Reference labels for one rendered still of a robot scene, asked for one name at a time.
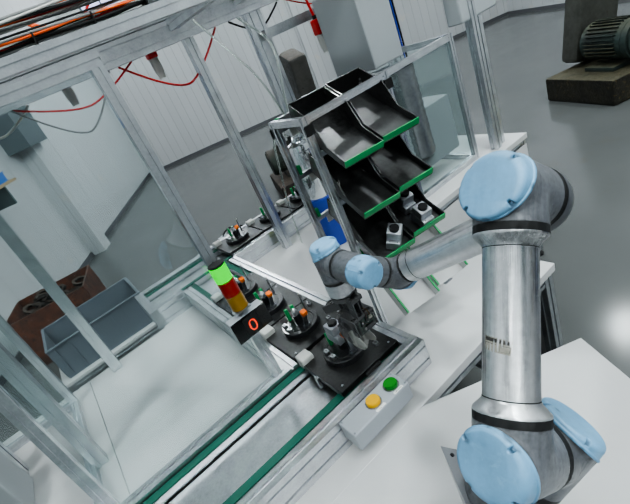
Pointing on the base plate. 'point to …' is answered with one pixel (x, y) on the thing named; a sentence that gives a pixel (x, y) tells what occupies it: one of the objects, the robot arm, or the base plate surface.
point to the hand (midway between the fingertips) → (362, 344)
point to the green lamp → (221, 274)
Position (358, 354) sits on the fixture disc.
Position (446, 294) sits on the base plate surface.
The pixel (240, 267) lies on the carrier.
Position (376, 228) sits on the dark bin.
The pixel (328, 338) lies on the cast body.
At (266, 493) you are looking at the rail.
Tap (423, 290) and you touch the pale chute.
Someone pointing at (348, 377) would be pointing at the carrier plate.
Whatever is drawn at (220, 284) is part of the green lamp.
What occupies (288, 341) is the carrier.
